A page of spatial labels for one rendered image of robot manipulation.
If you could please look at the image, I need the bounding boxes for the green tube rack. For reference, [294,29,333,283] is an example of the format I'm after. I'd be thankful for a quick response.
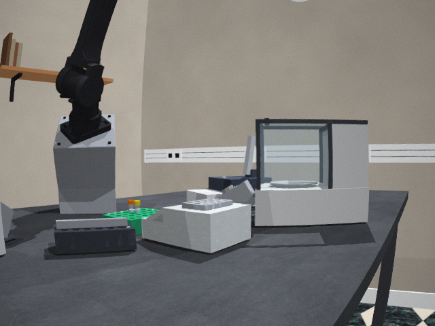
[102,208,159,235]

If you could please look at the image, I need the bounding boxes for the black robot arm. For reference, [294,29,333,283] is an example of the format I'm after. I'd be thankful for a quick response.
[56,0,117,144]

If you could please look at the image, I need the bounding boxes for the orange-capped tube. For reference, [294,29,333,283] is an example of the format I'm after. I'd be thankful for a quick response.
[128,200,134,212]

